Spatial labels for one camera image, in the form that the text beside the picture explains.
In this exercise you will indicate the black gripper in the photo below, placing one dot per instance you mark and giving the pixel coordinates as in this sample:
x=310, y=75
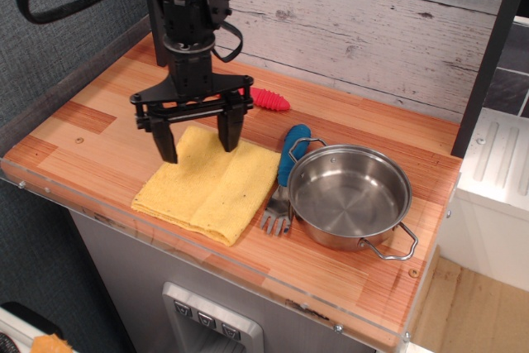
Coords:
x=192, y=90

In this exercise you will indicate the orange object at corner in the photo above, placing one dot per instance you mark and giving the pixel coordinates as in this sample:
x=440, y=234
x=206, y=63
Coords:
x=50, y=344

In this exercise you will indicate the dark grey right post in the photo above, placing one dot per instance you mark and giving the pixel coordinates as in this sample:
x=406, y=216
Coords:
x=501, y=28

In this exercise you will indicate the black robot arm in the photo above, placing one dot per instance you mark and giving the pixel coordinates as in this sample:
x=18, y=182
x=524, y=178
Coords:
x=184, y=33

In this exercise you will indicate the yellow cloth napkin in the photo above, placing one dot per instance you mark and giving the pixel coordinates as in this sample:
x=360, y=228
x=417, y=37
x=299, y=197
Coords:
x=210, y=191

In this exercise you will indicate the red handled spoon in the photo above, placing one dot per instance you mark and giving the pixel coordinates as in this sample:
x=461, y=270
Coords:
x=269, y=100

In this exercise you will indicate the clear acrylic edge guard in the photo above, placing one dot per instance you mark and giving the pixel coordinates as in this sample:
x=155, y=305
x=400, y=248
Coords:
x=364, y=297

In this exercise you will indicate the white toy sink unit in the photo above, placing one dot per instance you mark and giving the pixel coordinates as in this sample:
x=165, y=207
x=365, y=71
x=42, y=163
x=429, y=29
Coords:
x=486, y=224

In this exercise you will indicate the grey dispenser button panel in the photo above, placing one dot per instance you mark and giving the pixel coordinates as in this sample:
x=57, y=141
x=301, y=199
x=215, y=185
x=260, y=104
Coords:
x=201, y=325

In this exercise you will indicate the blue handled fork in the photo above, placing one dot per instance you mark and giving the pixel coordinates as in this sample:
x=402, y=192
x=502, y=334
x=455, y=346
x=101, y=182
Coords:
x=275, y=218

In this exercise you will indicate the small steel pot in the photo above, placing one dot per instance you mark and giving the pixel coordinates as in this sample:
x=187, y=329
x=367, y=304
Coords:
x=349, y=197

